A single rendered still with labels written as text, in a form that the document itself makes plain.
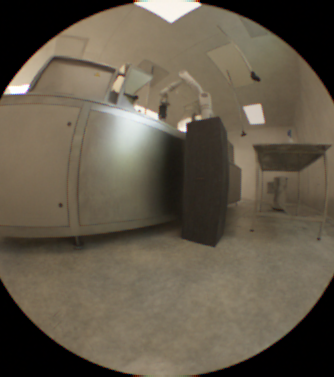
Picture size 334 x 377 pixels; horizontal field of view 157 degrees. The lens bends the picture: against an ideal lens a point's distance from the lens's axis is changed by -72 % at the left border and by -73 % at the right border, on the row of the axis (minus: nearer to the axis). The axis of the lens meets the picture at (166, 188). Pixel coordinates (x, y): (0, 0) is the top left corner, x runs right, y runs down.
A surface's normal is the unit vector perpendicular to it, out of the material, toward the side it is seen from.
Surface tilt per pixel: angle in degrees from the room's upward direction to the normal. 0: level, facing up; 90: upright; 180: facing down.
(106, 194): 90
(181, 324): 0
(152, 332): 0
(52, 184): 90
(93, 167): 90
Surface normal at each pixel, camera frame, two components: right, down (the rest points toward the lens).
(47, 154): 0.68, 0.05
